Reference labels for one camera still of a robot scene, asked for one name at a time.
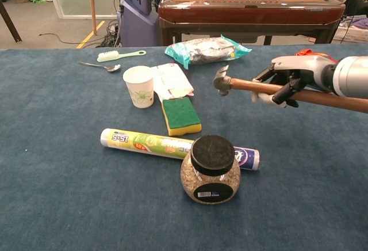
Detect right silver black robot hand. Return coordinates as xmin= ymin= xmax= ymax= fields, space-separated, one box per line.
xmin=251 ymin=55 xmax=336 ymax=108

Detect wooden handled claw hammer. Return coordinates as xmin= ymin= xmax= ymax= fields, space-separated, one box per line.
xmin=213 ymin=64 xmax=368 ymax=114

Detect green yellow scrub sponge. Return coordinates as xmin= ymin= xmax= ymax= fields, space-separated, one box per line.
xmin=160 ymin=97 xmax=202 ymax=136

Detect white plastic basket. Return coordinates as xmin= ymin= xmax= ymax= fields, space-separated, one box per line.
xmin=332 ymin=17 xmax=368 ymax=44

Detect brown mahjong table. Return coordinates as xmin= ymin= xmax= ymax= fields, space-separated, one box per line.
xmin=158 ymin=0 xmax=346 ymax=47

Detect teal snack package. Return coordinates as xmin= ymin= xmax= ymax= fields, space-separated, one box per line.
xmin=164 ymin=34 xmax=253 ymax=70

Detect white folded cloth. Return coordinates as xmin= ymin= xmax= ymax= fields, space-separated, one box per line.
xmin=151 ymin=63 xmax=195 ymax=102

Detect white paper cup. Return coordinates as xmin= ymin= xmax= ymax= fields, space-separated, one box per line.
xmin=122 ymin=66 xmax=155 ymax=109

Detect metal spoon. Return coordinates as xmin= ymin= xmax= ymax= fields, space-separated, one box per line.
xmin=77 ymin=61 xmax=121 ymax=73

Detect light green scrub brush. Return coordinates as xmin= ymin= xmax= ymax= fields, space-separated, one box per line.
xmin=97 ymin=50 xmax=147 ymax=63

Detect wooden pole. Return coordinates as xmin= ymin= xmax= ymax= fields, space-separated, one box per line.
xmin=87 ymin=0 xmax=98 ymax=36

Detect blue felt table cover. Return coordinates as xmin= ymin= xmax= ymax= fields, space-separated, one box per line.
xmin=0 ymin=43 xmax=368 ymax=251

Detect black slanted table leg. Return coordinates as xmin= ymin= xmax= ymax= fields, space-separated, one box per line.
xmin=0 ymin=0 xmax=23 ymax=43

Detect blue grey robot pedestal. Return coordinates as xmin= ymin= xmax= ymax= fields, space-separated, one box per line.
xmin=117 ymin=0 xmax=160 ymax=47

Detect tangled black cable bundle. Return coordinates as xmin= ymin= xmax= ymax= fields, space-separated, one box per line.
xmin=99 ymin=19 xmax=123 ymax=47

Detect long black floor cable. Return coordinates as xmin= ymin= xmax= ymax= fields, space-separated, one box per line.
xmin=39 ymin=33 xmax=101 ymax=46

